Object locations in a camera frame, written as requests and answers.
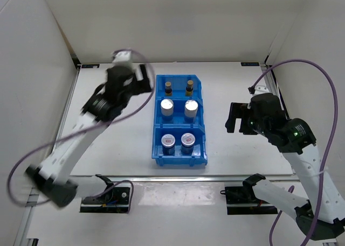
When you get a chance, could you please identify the brown bottle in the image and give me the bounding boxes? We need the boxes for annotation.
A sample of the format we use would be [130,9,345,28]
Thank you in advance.
[164,81,173,96]
[185,80,194,97]

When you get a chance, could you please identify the white blue can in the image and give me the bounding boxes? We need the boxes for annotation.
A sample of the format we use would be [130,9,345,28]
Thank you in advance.
[160,99,174,122]
[184,100,198,123]

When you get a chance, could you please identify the grey-lid spice jar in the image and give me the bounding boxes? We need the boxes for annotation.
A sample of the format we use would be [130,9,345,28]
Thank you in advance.
[181,133,196,154]
[161,134,176,156]

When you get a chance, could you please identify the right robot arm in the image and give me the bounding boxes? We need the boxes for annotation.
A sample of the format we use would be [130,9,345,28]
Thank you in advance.
[225,93,344,241]

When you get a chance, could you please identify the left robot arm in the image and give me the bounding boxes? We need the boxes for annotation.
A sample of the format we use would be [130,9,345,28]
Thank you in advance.
[25,64,153,208]

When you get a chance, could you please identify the blue plastic bin rear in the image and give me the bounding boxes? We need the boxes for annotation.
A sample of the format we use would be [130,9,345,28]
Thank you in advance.
[155,75,202,100]

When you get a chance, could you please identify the blue plastic bin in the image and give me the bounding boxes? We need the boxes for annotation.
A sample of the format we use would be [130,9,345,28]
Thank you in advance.
[154,97,205,128]
[155,75,202,100]
[151,124,208,166]

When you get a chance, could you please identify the black label left corner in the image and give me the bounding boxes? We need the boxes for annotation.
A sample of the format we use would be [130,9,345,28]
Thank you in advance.
[81,64,100,69]

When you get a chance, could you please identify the black label corner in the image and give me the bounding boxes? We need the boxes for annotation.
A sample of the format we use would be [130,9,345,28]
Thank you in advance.
[81,64,100,69]
[240,62,260,67]

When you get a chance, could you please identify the black label right corner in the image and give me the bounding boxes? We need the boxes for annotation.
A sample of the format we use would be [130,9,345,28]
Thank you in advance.
[240,62,260,67]

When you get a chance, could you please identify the blue plastic bin middle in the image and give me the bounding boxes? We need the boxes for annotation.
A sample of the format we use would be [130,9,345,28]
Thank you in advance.
[154,97,205,128]

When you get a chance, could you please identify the blue plastic bin front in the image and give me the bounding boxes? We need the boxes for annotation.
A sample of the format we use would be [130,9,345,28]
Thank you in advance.
[151,124,208,166]

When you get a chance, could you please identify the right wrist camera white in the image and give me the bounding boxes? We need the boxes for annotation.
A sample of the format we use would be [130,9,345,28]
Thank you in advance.
[248,85,270,96]

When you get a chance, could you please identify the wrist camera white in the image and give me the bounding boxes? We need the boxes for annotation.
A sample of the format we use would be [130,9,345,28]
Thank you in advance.
[248,85,270,96]
[112,51,133,68]

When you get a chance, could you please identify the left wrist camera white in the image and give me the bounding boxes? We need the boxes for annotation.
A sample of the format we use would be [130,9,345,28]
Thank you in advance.
[112,51,133,68]

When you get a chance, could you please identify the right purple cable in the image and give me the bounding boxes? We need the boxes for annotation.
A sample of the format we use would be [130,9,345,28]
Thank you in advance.
[247,59,339,246]

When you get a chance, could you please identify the aluminium frame rail front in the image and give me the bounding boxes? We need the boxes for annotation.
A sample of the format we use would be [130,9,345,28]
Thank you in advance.
[69,174,299,182]

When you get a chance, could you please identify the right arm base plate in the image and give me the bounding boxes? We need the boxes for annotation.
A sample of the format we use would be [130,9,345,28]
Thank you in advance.
[220,186,278,215]

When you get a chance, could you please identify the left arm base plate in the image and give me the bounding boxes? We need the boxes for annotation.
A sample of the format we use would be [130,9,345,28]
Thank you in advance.
[79,180,134,214]

